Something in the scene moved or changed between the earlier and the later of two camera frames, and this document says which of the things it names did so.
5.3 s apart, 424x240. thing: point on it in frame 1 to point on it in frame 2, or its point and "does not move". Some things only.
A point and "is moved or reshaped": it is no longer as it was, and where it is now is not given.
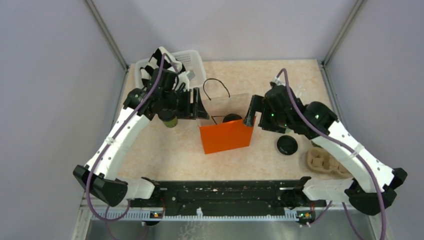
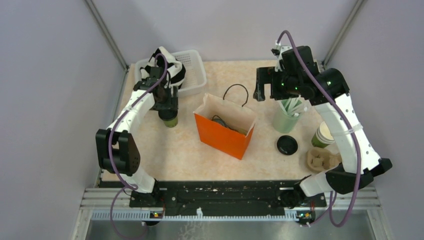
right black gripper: (257, 105) to (267, 75)
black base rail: (230, 196) does not move
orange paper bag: (224, 130) is moved or reshaped
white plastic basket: (192, 62) does not move
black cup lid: (231, 117) to (218, 119)
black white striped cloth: (155, 62) does not move
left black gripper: (188, 112) to (171, 102)
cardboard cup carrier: (319, 160) does not move
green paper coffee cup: (171, 124) does not move
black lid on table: (287, 145) does not move
